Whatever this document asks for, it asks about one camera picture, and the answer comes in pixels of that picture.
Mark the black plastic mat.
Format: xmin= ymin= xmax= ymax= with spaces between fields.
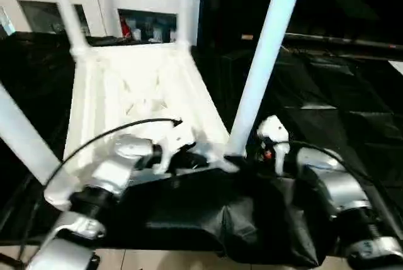
xmin=0 ymin=30 xmax=403 ymax=267

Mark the white plastic table top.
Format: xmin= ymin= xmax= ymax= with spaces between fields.
xmin=43 ymin=42 xmax=240 ymax=211

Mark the black right camera cable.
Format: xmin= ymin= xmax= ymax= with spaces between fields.
xmin=273 ymin=139 xmax=403 ymax=217

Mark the white flat board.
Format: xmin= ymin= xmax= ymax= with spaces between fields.
xmin=389 ymin=60 xmax=403 ymax=77

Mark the white plastic table leg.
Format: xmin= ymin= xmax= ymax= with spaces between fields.
xmin=174 ymin=0 xmax=193 ymax=51
xmin=47 ymin=0 xmax=91 ymax=62
xmin=0 ymin=82 xmax=65 ymax=186
xmin=225 ymin=0 xmax=308 ymax=160

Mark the red box in cabinet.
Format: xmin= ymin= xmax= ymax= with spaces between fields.
xmin=121 ymin=16 xmax=132 ymax=38

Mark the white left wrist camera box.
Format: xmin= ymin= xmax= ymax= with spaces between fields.
xmin=154 ymin=123 xmax=198 ymax=173

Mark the black stand rod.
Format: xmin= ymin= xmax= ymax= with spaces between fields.
xmin=0 ymin=252 xmax=26 ymax=267

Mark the black left camera cable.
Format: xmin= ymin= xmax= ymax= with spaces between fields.
xmin=15 ymin=118 xmax=184 ymax=261

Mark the black camera cable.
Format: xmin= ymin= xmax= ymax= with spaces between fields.
xmin=15 ymin=118 xmax=184 ymax=261
xmin=273 ymin=139 xmax=403 ymax=217

